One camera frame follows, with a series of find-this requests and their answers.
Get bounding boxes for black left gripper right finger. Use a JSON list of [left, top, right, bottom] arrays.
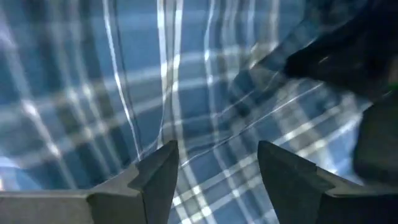
[[257, 140, 398, 224]]

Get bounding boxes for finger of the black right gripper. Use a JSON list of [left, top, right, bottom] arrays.
[[354, 96, 398, 186]]

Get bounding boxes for blue plaid pajama pants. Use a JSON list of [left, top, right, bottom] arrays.
[[0, 0, 398, 224]]

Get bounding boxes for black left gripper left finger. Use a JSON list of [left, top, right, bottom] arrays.
[[0, 139, 180, 224]]

